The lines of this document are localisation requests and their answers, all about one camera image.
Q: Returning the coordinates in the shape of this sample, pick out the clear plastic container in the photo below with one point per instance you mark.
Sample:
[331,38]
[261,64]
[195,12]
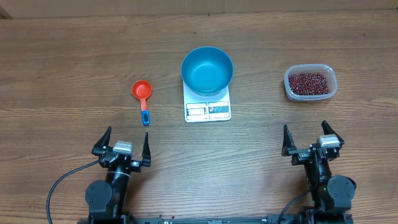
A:
[311,68]

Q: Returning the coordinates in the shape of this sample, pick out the blue plastic bowl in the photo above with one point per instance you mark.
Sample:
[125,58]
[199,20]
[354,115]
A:
[207,71]

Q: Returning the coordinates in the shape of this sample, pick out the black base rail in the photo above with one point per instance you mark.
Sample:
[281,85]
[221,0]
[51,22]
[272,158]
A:
[270,219]

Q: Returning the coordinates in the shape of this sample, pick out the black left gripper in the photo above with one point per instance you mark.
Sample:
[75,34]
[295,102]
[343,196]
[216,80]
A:
[137,167]

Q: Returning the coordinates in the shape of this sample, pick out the orange scoop with blue handle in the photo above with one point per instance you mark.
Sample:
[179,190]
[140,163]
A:
[142,90]

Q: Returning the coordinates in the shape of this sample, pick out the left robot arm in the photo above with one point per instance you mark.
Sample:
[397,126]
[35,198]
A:
[106,198]

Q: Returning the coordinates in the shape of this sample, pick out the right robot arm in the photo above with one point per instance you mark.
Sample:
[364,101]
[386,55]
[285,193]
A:
[331,194]

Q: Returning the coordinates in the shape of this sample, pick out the white digital kitchen scale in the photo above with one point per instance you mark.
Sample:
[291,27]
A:
[200,109]

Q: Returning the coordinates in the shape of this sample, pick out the red beans in container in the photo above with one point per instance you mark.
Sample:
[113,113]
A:
[308,84]

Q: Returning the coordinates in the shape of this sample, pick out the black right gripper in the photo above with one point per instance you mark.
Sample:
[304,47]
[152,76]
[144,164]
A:
[301,155]

